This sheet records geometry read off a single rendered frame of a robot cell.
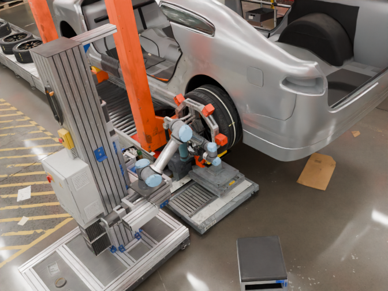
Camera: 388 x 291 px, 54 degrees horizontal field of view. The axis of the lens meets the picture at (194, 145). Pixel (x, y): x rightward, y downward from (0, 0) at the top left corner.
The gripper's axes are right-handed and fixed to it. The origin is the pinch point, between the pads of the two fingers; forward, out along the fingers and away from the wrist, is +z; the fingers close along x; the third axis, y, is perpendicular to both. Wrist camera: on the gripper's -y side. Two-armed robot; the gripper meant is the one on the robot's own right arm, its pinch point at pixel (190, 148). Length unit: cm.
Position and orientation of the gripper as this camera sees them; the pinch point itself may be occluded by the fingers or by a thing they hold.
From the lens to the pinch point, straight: 337.3
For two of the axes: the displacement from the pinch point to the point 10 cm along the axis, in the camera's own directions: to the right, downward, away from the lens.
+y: -1.2, -8.0, -5.9
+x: -7.4, 4.7, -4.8
